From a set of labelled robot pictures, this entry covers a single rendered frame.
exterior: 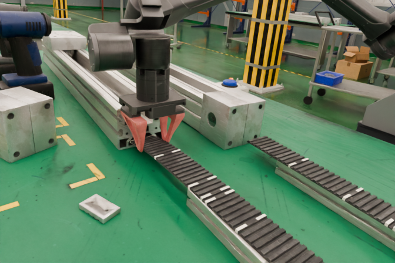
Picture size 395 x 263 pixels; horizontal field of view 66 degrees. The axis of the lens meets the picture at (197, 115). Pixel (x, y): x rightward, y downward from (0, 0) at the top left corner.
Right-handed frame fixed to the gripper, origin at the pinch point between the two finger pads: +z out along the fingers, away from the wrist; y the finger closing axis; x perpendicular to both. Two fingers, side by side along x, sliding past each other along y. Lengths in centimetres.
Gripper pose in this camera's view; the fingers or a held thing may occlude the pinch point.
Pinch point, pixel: (153, 143)
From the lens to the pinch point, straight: 57.2
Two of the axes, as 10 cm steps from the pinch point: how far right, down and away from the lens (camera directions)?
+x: 5.8, 3.3, -7.5
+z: -0.5, 9.3, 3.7
